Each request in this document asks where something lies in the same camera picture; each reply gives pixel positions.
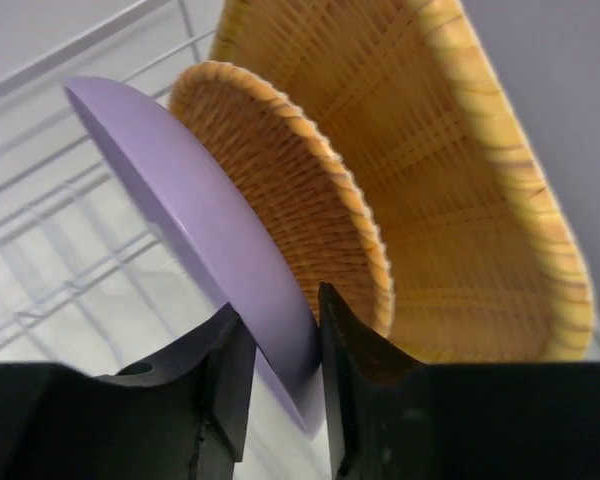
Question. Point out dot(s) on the purple plastic plate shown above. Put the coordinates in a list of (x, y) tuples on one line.
[(181, 190)]

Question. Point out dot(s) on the white wire dish rack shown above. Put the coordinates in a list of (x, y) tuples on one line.
[(83, 278)]

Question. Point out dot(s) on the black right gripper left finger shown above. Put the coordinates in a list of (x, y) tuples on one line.
[(180, 413)]

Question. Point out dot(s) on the large square woven tray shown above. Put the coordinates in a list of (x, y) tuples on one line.
[(485, 267)]

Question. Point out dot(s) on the small round woven plate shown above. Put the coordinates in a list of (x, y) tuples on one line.
[(294, 180)]

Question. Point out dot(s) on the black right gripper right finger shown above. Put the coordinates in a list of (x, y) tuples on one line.
[(390, 416)]

